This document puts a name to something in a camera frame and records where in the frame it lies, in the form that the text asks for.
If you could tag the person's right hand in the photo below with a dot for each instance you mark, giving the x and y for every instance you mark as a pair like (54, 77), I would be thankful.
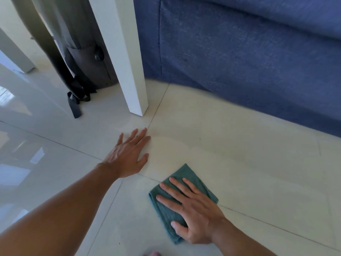
(202, 221)

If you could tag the person's left hand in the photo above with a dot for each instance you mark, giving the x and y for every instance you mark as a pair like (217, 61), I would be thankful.
(125, 159)

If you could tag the person's left middle finger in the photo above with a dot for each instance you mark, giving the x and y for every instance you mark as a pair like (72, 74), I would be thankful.
(139, 138)

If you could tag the person's right middle finger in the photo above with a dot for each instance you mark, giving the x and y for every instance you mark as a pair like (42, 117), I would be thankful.
(174, 193)

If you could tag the person's right little finger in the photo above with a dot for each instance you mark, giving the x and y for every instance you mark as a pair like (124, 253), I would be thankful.
(193, 187)

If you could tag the person's left little finger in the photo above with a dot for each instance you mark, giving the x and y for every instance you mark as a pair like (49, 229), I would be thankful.
(120, 139)

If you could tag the person's left thumb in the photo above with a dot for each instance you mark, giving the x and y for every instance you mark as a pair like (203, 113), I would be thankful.
(142, 162)

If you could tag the person's right thumb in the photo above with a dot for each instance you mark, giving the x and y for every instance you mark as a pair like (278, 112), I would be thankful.
(179, 229)

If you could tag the teal cleaning cloth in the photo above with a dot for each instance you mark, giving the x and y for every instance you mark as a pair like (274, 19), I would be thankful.
(165, 215)

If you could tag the person's left forearm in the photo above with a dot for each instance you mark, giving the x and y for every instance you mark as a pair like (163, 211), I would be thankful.
(58, 210)

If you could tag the person's right forearm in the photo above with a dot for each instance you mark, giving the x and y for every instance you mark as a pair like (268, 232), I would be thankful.
(239, 241)

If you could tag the white table leg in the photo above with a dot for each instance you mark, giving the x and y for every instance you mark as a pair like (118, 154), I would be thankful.
(122, 50)
(13, 54)

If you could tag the blue fabric sofa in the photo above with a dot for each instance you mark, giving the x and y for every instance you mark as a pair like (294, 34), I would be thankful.
(239, 50)

